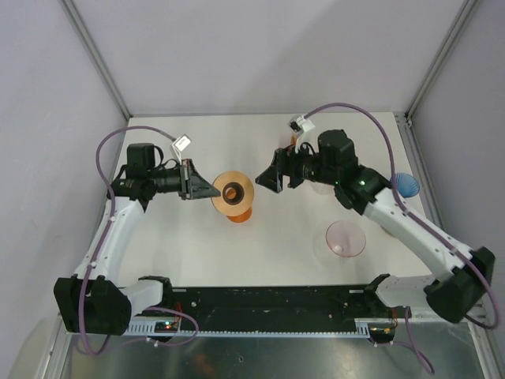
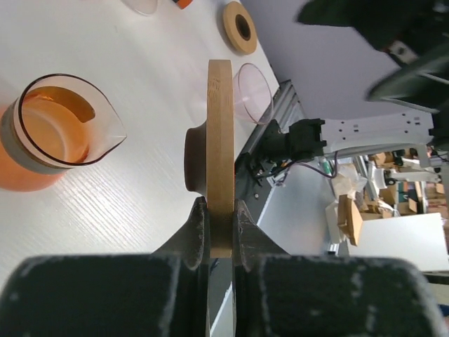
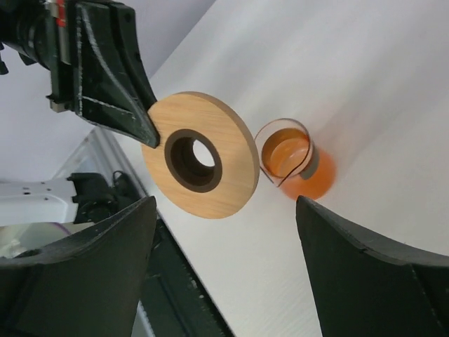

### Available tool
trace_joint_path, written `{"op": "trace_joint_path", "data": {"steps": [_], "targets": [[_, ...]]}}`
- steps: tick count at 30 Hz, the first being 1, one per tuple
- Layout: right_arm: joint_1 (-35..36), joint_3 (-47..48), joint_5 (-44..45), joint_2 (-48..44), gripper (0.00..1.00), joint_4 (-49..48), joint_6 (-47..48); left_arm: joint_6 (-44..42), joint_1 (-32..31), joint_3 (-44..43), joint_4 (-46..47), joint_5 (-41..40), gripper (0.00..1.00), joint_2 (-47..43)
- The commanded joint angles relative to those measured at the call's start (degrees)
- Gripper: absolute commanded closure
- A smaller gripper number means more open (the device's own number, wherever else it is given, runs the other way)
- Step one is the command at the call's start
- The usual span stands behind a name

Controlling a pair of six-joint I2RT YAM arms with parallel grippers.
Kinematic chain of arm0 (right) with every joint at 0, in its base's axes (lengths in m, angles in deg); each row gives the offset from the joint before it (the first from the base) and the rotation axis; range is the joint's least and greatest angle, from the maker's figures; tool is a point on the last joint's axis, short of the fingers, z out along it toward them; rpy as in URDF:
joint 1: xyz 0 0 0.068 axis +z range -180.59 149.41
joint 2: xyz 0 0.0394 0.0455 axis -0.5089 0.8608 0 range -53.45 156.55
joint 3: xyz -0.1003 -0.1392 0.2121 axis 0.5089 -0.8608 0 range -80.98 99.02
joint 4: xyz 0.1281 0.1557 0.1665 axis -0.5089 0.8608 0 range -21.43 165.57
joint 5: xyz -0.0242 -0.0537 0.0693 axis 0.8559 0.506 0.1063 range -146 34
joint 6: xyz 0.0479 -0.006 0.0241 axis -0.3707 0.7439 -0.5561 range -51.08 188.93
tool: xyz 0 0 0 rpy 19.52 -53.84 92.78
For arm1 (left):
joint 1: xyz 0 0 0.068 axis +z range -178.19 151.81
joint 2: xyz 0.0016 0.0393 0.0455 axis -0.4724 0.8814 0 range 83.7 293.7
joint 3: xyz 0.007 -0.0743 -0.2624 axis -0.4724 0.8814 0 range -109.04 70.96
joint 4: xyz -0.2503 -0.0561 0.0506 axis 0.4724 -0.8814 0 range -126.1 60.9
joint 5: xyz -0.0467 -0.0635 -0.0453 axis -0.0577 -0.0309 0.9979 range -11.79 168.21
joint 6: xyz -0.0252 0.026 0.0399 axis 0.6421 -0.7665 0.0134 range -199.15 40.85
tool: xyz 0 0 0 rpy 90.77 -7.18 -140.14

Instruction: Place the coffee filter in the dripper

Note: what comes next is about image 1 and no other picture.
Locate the orange glass beaker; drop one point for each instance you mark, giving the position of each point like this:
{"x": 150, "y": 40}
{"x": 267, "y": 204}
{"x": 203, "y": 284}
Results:
{"x": 241, "y": 218}

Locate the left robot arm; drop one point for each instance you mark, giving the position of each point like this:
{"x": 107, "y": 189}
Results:
{"x": 90, "y": 299}

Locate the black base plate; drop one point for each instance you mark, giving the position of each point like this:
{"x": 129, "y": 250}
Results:
{"x": 293, "y": 310}

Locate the right frame post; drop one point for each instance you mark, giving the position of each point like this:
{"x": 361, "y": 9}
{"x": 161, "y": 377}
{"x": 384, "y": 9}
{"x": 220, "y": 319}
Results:
{"x": 449, "y": 42}

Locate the left frame post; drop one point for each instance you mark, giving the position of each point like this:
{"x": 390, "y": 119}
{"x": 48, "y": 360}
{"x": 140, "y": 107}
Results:
{"x": 90, "y": 47}

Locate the grey cable duct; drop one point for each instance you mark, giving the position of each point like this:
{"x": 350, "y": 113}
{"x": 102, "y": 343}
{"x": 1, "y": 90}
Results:
{"x": 153, "y": 327}

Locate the frame post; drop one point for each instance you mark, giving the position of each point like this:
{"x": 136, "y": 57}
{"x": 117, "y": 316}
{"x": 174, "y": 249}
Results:
{"x": 90, "y": 47}
{"x": 449, "y": 42}

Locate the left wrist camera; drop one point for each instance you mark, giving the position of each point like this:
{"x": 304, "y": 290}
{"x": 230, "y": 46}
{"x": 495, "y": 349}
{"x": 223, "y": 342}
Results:
{"x": 180, "y": 145}

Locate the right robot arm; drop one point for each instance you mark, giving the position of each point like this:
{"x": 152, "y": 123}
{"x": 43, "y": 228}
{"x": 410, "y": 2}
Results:
{"x": 460, "y": 273}

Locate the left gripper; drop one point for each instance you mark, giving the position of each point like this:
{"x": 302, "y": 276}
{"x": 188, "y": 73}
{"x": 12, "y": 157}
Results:
{"x": 195, "y": 186}

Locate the clear glass dripper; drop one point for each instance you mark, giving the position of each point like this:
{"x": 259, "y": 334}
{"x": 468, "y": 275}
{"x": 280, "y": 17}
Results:
{"x": 322, "y": 189}

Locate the blue glass dripper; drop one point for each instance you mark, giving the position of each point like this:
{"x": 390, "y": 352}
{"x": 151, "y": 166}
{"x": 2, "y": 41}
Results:
{"x": 406, "y": 184}

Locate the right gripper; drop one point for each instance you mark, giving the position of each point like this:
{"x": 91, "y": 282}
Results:
{"x": 285, "y": 163}

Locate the pink glass dripper cone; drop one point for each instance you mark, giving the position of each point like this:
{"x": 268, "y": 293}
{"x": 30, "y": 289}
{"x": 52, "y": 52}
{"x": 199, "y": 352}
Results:
{"x": 345, "y": 239}

